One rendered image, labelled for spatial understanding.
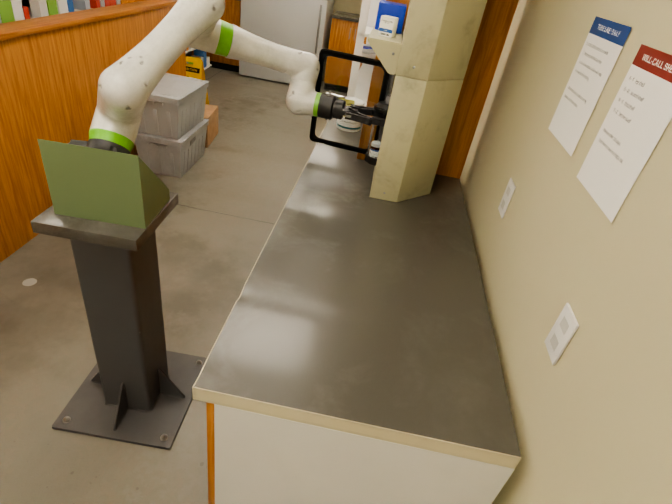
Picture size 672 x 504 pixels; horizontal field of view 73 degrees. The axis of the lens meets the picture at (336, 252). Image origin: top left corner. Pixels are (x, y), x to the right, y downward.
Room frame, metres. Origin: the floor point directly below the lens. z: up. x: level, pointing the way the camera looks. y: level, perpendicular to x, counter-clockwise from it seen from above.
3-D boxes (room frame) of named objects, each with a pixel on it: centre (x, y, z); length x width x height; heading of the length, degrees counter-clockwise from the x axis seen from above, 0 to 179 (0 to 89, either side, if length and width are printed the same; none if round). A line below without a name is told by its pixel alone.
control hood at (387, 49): (1.79, -0.04, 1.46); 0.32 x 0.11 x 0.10; 178
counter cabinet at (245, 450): (1.61, -0.16, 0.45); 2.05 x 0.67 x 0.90; 178
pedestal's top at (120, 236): (1.23, 0.75, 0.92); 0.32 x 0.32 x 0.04; 0
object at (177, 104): (3.51, 1.51, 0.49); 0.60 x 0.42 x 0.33; 178
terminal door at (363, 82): (1.96, 0.06, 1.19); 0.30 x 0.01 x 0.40; 80
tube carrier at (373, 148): (1.78, -0.10, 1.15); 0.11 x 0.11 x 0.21
